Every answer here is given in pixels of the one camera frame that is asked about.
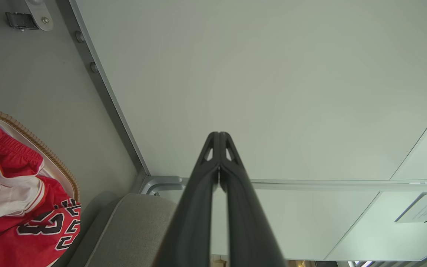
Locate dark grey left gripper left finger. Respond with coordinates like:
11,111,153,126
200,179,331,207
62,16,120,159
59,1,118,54
153,132,220,267

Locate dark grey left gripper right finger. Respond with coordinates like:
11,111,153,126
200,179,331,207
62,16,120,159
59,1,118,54
219,132,287,267

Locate red and white garment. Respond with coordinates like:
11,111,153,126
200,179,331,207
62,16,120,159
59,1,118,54
0,116,82,267

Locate grey fabric sofa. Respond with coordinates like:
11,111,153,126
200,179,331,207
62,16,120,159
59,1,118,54
54,191,179,267

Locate grey curved partition foot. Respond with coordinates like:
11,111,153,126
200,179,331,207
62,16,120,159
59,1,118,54
139,176,185,195

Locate white partition panel with notice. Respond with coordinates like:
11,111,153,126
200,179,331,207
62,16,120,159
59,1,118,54
157,95,427,261

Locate wide white partition panel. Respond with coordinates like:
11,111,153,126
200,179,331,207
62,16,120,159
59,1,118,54
56,0,427,183

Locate cream laundry basket brown rim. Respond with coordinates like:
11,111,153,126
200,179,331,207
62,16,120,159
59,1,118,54
0,108,81,267

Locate white basket liner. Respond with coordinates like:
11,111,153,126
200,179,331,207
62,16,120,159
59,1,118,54
0,118,76,201

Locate white paper notice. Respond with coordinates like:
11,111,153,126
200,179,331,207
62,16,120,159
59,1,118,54
394,192,427,224

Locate grey partition foot with caster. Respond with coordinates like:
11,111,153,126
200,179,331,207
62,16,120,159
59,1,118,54
8,0,55,32

